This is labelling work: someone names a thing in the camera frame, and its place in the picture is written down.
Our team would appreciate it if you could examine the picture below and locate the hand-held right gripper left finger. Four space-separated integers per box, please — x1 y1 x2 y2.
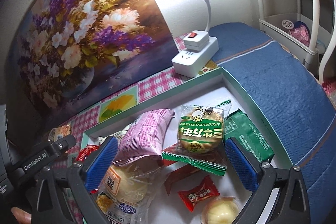
29 135 119 224

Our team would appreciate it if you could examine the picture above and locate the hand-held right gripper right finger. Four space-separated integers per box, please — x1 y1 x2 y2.
224 137 308 224

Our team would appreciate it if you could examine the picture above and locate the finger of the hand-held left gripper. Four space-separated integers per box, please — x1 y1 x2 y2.
12 134 77 175

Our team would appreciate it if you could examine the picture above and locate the bright red snack packet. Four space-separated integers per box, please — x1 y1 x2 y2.
78 145 102 162

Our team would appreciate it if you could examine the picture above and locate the orange cracker packet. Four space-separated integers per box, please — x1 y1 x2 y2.
48 124 72 141

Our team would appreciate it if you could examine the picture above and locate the dark green snack packet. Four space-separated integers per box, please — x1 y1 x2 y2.
225 108 275 162

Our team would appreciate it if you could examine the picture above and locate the clear bun packet orange label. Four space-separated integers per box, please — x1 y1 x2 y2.
97 163 169 224

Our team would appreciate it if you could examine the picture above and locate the green-edged clear biscuit packet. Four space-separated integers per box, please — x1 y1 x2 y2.
162 99 232 177

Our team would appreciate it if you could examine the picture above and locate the pink snack packet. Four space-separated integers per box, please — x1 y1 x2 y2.
112 108 177 167

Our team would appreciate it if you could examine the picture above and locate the small red candy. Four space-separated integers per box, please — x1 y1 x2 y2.
178 175 220 212

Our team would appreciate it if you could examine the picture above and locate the yellow round bun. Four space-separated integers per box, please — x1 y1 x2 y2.
200 196 241 224

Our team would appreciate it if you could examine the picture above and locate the white box with teal rim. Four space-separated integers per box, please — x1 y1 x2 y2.
81 67 294 224

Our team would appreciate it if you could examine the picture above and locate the person's left hand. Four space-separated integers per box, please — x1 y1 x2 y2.
11 207 33 224

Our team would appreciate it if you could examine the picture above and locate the blue woven cloth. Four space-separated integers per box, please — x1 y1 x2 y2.
209 22 336 210

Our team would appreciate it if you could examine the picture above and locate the pink crochet cloth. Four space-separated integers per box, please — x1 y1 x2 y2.
321 76 336 104

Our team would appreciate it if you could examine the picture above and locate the white power strip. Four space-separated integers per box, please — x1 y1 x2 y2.
171 30 219 77

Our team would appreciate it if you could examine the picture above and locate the floral still life painting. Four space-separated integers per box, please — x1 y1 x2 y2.
16 0 177 115

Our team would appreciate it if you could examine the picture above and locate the round white patterned disc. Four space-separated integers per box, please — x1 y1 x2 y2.
282 19 296 31

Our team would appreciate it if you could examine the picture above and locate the white metal rack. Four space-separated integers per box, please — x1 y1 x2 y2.
248 0 336 79

